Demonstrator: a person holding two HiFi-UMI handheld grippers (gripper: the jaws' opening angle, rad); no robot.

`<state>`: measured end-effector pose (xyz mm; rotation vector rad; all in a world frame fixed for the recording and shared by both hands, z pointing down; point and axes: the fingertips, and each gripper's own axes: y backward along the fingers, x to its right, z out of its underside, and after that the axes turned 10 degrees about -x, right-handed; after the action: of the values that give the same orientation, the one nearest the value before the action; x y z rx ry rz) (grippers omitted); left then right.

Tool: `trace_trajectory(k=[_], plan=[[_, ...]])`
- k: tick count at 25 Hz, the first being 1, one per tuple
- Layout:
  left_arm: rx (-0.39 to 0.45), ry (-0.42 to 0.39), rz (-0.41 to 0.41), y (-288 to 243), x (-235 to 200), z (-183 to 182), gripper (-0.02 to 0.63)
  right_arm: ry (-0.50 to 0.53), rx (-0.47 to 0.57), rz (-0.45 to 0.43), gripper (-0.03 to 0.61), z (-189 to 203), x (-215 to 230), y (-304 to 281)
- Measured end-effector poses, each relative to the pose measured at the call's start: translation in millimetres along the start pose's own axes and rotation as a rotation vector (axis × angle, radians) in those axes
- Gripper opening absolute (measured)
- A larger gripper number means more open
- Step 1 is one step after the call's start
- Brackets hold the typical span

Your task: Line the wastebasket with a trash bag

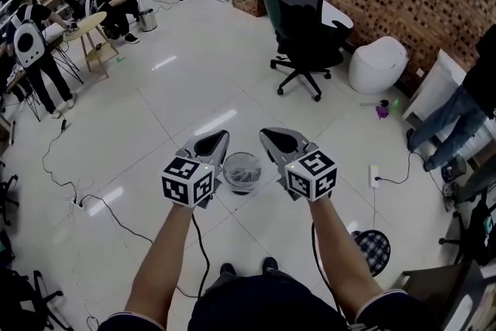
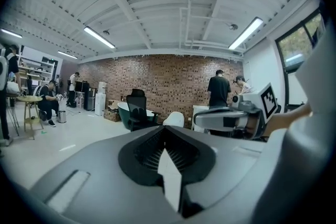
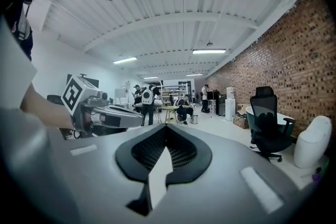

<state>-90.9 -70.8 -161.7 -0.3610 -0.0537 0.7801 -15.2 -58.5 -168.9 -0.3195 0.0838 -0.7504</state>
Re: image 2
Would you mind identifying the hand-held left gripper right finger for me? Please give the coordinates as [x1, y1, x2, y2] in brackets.
[165, 125, 266, 220]

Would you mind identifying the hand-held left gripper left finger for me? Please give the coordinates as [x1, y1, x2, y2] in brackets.
[28, 125, 179, 224]

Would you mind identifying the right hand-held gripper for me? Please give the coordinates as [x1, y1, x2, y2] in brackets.
[195, 83, 282, 137]

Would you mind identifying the person's right forearm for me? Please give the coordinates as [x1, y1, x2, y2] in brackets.
[264, 103, 313, 138]

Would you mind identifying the person's right hand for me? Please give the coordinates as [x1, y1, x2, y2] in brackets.
[246, 114, 261, 138]

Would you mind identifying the white vanity cabinet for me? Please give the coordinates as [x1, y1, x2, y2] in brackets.
[192, 104, 211, 131]

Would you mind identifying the printed cardboard box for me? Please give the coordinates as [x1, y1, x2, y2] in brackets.
[103, 109, 122, 123]

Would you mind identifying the green and white bathtub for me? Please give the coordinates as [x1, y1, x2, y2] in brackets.
[117, 102, 158, 131]

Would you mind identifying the white water dispenser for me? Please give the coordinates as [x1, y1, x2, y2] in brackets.
[94, 81, 107, 116]

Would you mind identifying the black mesh office chair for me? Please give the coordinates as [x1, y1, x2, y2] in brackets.
[125, 88, 161, 132]

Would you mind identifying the black mini fridge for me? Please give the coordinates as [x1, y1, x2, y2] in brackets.
[83, 88, 97, 111]

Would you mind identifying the tall black cabinet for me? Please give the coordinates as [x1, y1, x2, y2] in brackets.
[75, 80, 90, 110]

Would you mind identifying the ceiling tube light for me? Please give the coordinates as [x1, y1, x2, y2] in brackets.
[228, 17, 264, 50]
[83, 26, 116, 49]
[0, 28, 23, 39]
[57, 50, 78, 60]

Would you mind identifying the round wooden side table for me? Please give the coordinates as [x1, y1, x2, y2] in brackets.
[17, 95, 44, 140]

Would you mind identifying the dark framed window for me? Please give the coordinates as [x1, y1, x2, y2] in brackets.
[274, 12, 326, 74]

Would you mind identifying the white shelving unit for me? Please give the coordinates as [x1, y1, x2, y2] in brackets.
[18, 59, 57, 87]

